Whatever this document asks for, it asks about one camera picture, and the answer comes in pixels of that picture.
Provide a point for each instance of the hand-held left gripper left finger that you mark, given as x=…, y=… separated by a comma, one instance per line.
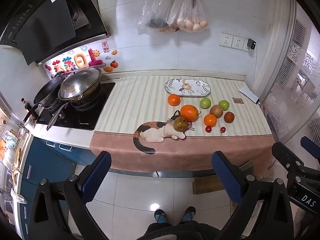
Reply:
x=96, y=177

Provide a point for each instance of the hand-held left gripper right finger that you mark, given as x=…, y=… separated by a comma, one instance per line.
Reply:
x=225, y=177

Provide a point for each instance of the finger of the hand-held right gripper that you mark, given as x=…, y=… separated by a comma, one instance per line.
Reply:
x=291, y=163
x=311, y=146

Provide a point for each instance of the medium orange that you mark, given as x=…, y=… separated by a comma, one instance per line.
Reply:
x=210, y=120
x=173, y=99

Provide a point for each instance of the dark reddish orange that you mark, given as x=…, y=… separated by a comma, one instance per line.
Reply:
x=229, y=117

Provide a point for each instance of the reddish green apple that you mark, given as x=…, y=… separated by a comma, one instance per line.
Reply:
x=216, y=111

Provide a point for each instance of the brownish green pear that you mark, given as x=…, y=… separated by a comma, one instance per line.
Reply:
x=180, y=124

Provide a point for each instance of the large orange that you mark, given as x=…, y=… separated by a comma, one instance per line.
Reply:
x=190, y=113

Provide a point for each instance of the oval patterned ceramic plate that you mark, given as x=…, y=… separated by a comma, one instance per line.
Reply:
x=187, y=87

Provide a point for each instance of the wooden board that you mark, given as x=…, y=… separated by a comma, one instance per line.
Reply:
x=206, y=184

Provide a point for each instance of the red cherry tomato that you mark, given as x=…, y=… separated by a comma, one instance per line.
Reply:
x=222, y=129
x=208, y=129

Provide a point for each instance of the blue kitchen cabinet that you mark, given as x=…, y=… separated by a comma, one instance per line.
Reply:
x=47, y=160

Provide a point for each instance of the person's right foot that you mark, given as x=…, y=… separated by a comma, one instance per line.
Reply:
x=188, y=214

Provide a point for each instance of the person's foot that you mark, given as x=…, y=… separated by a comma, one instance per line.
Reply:
x=160, y=216
x=188, y=214

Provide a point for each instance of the black gas stove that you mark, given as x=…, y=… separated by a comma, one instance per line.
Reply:
x=87, y=117

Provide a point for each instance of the frosted patterned glass door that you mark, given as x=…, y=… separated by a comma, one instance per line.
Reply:
x=295, y=80

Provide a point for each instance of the person's dark fleece clothing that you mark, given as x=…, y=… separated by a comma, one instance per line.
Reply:
x=180, y=231

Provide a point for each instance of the person's left foot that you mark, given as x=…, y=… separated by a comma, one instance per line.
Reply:
x=160, y=216

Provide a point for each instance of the small brown card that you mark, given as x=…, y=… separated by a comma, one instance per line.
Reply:
x=237, y=100

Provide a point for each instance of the steel wok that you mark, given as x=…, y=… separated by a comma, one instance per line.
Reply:
x=87, y=97

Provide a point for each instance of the striped cat print mat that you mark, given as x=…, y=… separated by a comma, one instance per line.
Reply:
x=140, y=100

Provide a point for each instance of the black frying pan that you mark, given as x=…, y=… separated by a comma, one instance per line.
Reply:
x=46, y=93

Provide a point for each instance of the steel and glass wok lid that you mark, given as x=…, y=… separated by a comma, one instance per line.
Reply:
x=80, y=81

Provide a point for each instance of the dark sauce bottle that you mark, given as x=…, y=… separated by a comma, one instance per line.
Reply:
x=27, y=106

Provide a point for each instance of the black plug adapter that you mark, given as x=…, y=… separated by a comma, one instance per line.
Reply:
x=251, y=44

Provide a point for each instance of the clear plastic bag of eggs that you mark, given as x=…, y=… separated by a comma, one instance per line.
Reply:
x=192, y=17

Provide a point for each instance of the black range hood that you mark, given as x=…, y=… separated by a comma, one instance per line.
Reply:
x=42, y=22

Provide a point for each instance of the clear bag with dark contents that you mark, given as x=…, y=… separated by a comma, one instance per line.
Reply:
x=155, y=7

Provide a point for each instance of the colourful wall stickers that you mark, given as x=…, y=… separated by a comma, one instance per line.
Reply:
x=75, y=62

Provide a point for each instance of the white wall socket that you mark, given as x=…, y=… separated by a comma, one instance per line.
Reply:
x=225, y=40
x=237, y=43

